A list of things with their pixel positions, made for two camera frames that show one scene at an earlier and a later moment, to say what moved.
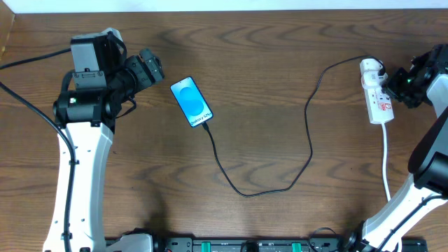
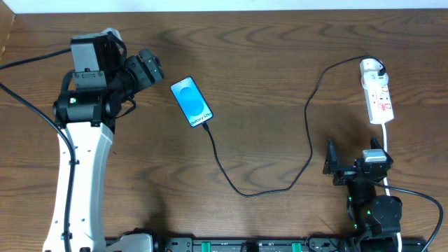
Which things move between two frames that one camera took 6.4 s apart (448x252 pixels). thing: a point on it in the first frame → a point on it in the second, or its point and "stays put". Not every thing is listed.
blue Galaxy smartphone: x=191 y=101 stays put
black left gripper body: x=141 y=73 stays put
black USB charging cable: x=313 y=81 stays put
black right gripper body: x=397 y=85 → x=348 y=171
